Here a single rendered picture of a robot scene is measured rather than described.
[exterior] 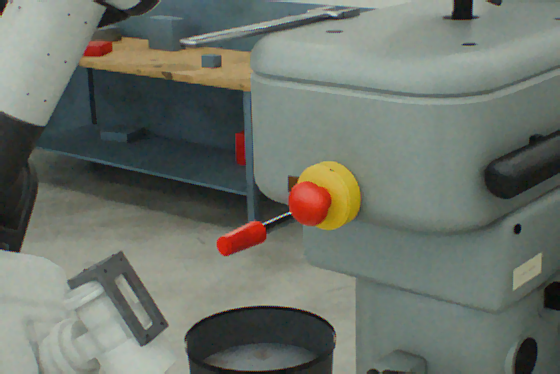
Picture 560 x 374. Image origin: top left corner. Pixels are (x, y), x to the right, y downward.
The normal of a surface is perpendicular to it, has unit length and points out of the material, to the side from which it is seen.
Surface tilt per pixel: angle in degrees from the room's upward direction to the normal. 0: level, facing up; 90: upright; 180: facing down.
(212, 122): 90
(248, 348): 0
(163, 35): 90
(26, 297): 59
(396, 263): 90
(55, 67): 103
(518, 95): 90
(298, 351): 0
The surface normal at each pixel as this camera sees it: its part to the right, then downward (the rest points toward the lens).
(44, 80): 0.60, 0.43
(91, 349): -0.28, 0.29
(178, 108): -0.62, 0.25
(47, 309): 0.81, -0.45
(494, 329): 0.21, 0.29
